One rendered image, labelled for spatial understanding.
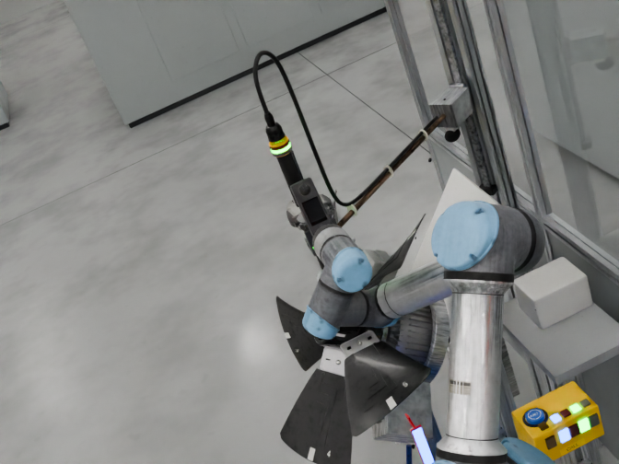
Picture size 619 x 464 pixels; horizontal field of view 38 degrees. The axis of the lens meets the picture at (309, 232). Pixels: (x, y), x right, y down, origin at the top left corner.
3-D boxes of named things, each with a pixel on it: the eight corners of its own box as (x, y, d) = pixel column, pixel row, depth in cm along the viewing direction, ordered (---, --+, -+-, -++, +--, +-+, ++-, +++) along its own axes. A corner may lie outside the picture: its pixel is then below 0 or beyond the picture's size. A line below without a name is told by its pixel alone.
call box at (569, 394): (581, 412, 204) (573, 378, 199) (606, 439, 195) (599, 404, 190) (519, 444, 202) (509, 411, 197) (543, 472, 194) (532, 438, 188)
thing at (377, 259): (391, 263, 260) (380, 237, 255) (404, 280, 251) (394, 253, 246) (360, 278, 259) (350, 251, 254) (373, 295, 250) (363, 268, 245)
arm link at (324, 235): (314, 244, 176) (351, 226, 177) (307, 235, 180) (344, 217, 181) (326, 274, 180) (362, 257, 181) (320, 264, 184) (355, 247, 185)
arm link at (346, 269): (329, 293, 169) (345, 253, 166) (311, 267, 178) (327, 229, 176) (365, 301, 172) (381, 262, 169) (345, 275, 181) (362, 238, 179)
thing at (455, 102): (454, 110, 245) (447, 83, 241) (477, 110, 241) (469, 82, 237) (436, 130, 240) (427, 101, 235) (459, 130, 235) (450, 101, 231)
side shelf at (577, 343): (563, 283, 266) (561, 274, 265) (636, 345, 235) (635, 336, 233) (492, 318, 264) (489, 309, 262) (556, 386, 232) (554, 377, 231)
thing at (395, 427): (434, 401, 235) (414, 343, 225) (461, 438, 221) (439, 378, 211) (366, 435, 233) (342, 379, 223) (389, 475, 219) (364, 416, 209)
